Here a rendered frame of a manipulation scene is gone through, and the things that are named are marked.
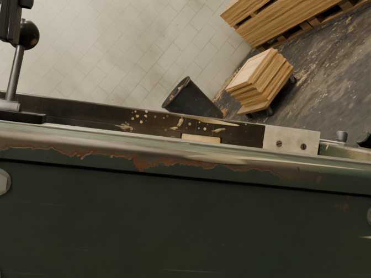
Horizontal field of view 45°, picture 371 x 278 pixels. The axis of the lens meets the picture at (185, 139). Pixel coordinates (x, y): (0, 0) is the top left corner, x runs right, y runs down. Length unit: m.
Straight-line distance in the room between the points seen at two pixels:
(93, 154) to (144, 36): 6.28
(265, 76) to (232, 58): 2.74
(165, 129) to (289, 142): 0.26
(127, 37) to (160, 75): 0.70
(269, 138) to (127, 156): 0.70
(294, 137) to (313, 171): 0.68
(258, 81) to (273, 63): 0.23
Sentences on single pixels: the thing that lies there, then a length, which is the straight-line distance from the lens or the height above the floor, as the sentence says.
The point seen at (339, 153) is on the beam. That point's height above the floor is 0.90.
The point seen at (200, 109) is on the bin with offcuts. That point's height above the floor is 0.30.
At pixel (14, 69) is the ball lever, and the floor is 1.41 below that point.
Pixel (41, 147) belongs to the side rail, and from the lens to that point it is 0.25.
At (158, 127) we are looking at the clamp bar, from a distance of 0.87.
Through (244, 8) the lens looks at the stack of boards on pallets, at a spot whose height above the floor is 0.66.
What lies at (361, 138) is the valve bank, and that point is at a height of 0.79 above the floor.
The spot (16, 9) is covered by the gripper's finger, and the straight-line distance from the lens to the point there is 0.48.
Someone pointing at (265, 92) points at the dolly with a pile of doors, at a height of 0.19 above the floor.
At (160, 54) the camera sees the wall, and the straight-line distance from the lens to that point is 6.51.
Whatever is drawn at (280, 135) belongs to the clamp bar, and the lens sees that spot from 0.95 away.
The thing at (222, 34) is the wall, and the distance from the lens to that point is 6.92.
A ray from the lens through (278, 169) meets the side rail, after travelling 0.28.
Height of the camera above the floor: 1.32
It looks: 12 degrees down
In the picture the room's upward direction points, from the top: 50 degrees counter-clockwise
